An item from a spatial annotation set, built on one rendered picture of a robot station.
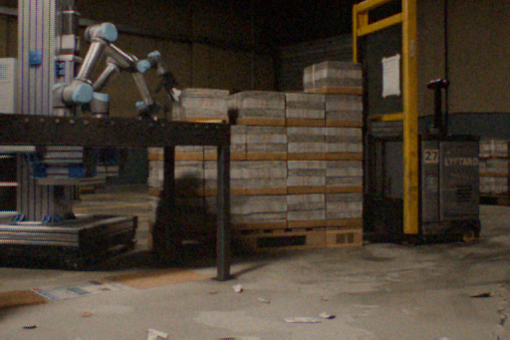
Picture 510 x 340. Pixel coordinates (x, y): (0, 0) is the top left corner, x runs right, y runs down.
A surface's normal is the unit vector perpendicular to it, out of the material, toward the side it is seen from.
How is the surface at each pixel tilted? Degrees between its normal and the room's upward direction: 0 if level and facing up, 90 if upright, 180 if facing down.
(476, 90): 90
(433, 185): 90
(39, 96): 90
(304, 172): 90
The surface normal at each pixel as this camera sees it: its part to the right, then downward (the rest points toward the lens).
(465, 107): -0.75, -0.01
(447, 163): 0.35, -0.01
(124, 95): 0.66, -0.01
